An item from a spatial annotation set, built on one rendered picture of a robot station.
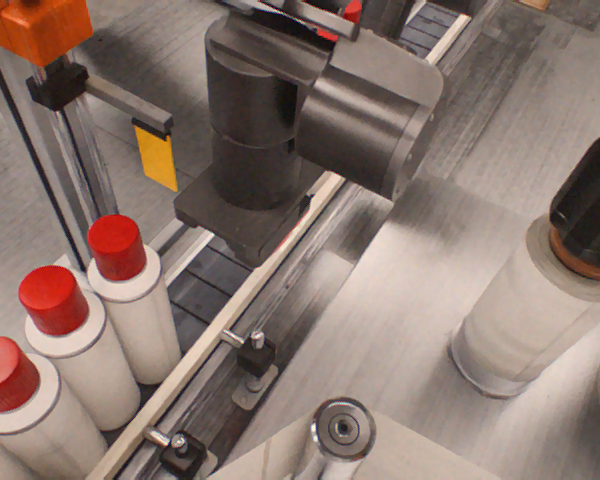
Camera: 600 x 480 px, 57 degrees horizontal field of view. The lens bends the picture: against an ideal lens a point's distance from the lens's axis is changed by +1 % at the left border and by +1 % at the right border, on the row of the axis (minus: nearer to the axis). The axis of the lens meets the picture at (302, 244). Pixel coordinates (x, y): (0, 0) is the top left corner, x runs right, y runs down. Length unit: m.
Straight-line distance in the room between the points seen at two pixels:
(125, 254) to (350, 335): 0.27
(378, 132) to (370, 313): 0.34
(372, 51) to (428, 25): 0.71
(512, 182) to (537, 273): 0.41
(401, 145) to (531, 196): 0.58
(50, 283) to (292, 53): 0.20
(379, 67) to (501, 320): 0.28
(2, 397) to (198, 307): 0.26
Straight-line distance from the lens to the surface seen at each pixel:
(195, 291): 0.58
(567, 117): 0.99
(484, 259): 0.66
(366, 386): 0.55
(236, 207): 0.35
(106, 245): 0.37
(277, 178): 0.33
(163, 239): 0.52
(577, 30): 1.21
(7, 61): 0.45
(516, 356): 0.52
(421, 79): 0.27
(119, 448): 0.49
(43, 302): 0.36
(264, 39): 0.29
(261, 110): 0.29
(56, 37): 0.37
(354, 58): 0.28
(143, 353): 0.48
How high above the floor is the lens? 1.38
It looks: 54 degrees down
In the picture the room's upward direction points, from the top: 9 degrees clockwise
